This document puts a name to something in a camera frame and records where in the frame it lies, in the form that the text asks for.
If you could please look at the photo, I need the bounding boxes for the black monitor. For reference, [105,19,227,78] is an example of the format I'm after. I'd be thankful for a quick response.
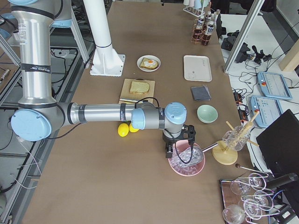
[256,109,299,175]

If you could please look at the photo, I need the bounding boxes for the cream rabbit tray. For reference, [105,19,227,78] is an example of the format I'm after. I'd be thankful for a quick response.
[183,55,212,82]

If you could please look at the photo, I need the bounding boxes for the blue teach pendant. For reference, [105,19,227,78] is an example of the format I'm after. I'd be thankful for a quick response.
[250,96,283,128]
[257,72,292,100]

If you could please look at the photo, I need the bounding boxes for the wooden cutting board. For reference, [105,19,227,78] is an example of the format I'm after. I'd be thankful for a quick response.
[119,78,155,103]

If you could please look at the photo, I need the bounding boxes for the white round plate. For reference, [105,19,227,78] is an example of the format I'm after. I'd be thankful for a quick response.
[137,55,161,72]

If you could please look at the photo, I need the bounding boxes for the steel ice scoop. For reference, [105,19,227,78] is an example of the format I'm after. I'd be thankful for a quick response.
[178,143,218,168]

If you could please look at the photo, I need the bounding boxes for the blue teach pendant near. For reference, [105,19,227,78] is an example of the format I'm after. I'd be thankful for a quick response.
[250,96,283,128]

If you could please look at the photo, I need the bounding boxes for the clear glass mug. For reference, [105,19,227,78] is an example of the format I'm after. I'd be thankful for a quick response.
[222,126,250,151]

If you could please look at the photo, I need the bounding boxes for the green ceramic bowl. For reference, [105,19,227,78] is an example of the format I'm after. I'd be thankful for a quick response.
[197,105,218,124]

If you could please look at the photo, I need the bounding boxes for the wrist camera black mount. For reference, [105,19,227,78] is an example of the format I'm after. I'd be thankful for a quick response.
[182,125,196,141]

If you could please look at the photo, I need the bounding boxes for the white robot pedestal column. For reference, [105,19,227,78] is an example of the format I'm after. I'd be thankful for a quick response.
[84,0,125,77]

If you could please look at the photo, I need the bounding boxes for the tea bottle back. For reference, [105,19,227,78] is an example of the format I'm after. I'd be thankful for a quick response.
[204,11,212,25]

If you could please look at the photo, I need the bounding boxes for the blue teach pendant far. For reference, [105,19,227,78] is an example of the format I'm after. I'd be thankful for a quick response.
[257,72,292,100]

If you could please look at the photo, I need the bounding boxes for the wine glass rack tray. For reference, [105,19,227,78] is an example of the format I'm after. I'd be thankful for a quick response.
[220,172,280,224]

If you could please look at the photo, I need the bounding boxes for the copper wire bottle rack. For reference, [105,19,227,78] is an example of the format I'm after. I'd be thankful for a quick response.
[191,25,206,44]

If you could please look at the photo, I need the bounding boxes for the whole yellow lemon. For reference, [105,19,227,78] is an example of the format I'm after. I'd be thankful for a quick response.
[117,123,129,137]

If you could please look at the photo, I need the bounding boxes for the steel handled knife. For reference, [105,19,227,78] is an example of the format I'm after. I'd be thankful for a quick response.
[119,98,139,103]

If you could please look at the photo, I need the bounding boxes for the aluminium frame post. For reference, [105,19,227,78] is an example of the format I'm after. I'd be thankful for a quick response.
[223,0,264,74]

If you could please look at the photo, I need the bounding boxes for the grey folded cloth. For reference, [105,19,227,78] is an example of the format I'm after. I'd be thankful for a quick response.
[191,85,211,101]

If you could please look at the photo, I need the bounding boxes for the white cup rack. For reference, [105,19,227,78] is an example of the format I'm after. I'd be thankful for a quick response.
[183,0,210,18]

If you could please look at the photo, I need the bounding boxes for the bread slice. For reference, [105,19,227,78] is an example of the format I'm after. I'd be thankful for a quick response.
[129,81,150,94]

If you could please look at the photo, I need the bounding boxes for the wooden mug tree stand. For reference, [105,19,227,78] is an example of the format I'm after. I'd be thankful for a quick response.
[212,111,259,165]

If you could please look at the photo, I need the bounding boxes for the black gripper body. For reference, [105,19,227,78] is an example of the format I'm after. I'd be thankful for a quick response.
[163,129,182,152]

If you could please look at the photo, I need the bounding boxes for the pink bowl with ice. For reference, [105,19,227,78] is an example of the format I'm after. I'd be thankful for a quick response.
[168,140,206,176]

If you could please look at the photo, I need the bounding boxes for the fried egg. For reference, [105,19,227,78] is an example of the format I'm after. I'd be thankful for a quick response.
[143,59,157,67]

